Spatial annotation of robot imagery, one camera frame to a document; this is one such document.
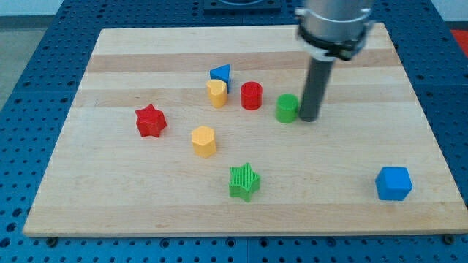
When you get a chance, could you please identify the red cylinder block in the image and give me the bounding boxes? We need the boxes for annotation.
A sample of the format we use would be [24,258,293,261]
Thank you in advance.
[241,81,263,110]

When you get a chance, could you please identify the green cylinder block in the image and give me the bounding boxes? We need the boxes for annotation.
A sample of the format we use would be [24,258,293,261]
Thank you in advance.
[275,94,299,123]

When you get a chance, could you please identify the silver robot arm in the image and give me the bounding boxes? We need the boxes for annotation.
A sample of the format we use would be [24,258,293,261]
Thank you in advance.
[295,0,374,62]

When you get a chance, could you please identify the yellow heart block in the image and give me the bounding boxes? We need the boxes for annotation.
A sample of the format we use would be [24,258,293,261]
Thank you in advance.
[206,79,227,108]

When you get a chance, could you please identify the yellow hexagon block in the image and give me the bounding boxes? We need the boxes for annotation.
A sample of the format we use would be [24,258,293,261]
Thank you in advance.
[191,126,216,158]

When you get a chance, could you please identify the green star block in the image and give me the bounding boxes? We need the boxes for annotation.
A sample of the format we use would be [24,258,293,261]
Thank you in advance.
[228,163,260,202]

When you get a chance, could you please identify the blue triangle block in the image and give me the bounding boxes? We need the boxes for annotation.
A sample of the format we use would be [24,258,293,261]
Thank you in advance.
[209,64,231,93]

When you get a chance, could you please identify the wooden board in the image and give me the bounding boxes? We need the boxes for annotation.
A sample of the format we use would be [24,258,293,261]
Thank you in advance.
[23,23,467,237]

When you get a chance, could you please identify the red star block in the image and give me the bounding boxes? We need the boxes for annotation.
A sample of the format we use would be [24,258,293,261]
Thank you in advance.
[135,104,167,137]

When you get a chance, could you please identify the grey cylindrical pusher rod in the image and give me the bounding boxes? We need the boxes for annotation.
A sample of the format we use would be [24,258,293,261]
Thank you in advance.
[298,58,333,122]

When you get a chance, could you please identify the blue cube block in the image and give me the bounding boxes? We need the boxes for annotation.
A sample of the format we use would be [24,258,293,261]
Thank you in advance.
[375,167,413,201]

